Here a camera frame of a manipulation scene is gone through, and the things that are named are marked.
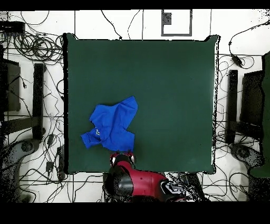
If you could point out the blue shirt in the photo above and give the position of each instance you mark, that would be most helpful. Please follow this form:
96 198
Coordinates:
111 122

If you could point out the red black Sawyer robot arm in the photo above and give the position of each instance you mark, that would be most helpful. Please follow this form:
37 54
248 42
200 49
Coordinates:
145 181

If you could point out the flat black device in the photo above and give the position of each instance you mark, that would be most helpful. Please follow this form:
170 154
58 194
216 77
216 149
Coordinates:
11 27

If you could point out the narrow black power strip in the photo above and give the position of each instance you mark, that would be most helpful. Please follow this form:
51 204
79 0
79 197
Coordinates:
61 162

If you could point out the small black plug adapter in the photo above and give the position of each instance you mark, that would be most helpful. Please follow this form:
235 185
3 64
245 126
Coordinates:
49 166

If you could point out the dark green table cloth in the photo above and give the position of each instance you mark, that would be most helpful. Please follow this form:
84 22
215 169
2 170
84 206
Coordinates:
168 84

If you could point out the black stand bar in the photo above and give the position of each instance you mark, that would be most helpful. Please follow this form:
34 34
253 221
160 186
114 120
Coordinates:
38 101
232 101

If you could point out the black box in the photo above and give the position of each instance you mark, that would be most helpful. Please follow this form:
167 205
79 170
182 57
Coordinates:
252 99
12 88

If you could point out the small grey square plate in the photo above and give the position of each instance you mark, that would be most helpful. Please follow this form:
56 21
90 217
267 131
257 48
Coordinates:
167 18

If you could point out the black power adapter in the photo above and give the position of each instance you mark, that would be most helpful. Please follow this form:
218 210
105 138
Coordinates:
236 60

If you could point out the green cloth sheet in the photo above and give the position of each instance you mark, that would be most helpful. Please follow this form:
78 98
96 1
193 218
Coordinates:
266 105

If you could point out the grey square floor frame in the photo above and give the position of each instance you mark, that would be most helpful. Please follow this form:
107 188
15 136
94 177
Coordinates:
176 34

